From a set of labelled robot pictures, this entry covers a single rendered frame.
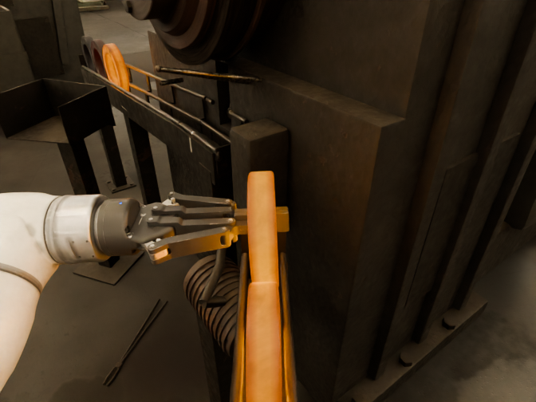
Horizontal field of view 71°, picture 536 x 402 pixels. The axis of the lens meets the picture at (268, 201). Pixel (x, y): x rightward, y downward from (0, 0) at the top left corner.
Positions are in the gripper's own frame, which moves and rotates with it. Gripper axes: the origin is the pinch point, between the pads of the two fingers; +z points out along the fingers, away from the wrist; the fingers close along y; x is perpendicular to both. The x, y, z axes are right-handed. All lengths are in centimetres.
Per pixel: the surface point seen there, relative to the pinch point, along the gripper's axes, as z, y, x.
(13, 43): -168, -232, -16
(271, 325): 0.8, 16.2, -0.5
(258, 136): -0.5, -26.1, 0.0
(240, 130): -4.1, -28.7, 0.4
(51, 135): -67, -71, -16
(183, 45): -15.1, -41.6, 13.9
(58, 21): -164, -296, -12
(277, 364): 1.3, 19.3, -2.2
